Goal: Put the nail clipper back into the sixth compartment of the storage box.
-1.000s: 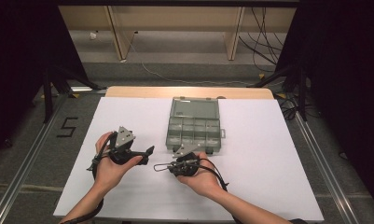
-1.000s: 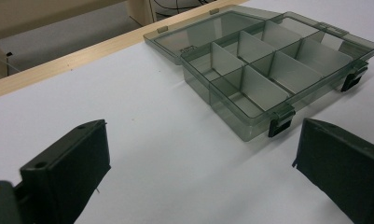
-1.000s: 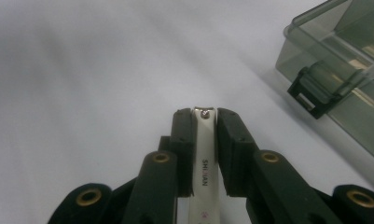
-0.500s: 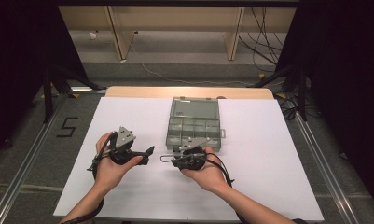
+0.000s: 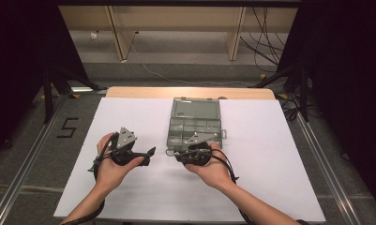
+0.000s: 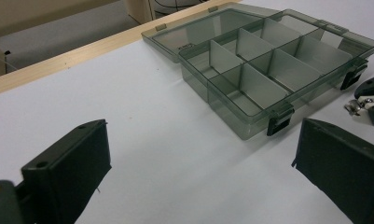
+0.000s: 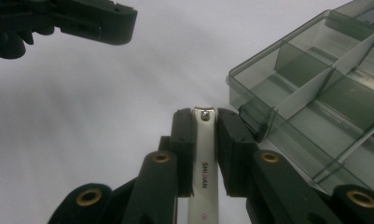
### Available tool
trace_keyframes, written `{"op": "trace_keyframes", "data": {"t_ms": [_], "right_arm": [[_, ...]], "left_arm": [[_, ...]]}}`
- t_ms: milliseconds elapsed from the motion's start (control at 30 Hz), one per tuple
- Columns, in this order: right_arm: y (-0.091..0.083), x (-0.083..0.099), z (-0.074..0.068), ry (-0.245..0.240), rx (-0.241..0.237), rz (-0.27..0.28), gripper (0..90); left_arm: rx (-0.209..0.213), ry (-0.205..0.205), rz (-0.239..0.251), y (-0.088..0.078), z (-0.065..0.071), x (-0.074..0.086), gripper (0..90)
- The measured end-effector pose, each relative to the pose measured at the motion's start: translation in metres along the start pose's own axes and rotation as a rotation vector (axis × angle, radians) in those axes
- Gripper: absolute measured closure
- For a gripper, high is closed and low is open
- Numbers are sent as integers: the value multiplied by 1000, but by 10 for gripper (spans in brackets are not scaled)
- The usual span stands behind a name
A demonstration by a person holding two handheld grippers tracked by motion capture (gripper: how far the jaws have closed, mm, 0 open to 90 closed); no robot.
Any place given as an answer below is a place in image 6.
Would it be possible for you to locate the beige wooden desk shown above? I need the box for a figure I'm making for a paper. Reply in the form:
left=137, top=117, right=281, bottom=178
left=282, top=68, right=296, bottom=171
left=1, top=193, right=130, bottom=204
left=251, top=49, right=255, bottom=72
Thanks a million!
left=0, top=0, right=157, bottom=80

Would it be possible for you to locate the smoky clear plastic compartment box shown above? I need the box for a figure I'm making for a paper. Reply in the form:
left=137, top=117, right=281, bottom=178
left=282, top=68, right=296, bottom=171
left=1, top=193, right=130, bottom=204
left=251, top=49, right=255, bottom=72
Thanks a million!
left=140, top=2, right=374, bottom=141

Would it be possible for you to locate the white table sheet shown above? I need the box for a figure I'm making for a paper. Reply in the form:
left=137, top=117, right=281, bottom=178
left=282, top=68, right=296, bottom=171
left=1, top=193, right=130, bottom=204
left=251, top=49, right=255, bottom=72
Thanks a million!
left=0, top=0, right=374, bottom=224

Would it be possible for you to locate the light wooden table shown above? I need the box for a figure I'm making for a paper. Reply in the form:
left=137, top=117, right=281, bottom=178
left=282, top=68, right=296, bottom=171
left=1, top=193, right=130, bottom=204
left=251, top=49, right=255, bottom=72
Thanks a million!
left=0, top=0, right=242, bottom=98

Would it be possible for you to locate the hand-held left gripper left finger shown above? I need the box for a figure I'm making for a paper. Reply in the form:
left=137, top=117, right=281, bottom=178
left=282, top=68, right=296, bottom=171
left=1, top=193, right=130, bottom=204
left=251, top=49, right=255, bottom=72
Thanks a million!
left=21, top=119, right=113, bottom=224

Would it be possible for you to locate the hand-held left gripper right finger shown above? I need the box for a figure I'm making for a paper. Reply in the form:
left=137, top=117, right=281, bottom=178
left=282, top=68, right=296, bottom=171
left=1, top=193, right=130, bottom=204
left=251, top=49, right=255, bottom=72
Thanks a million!
left=291, top=117, right=374, bottom=224

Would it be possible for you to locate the bundle of black cables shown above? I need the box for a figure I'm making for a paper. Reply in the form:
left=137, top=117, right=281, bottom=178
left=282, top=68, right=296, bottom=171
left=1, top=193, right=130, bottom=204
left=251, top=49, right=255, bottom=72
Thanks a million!
left=153, top=0, right=208, bottom=9

